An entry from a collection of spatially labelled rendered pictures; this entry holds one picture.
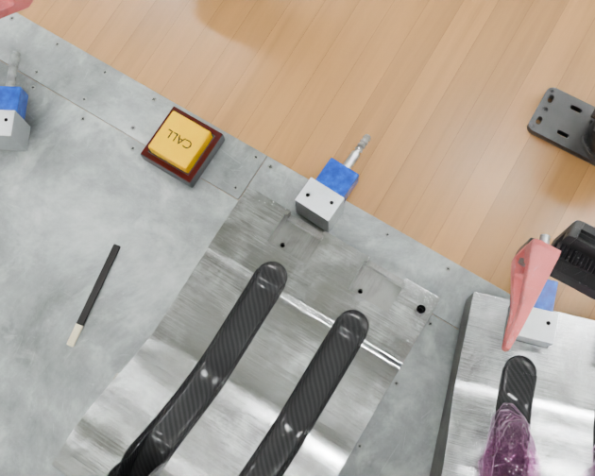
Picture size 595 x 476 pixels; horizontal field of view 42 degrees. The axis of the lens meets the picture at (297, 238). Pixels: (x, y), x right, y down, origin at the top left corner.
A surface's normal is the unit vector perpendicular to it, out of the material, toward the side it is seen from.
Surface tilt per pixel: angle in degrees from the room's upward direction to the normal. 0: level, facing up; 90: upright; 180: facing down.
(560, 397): 0
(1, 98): 0
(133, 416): 26
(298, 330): 2
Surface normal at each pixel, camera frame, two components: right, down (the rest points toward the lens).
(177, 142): -0.04, -0.25
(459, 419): 0.08, -0.67
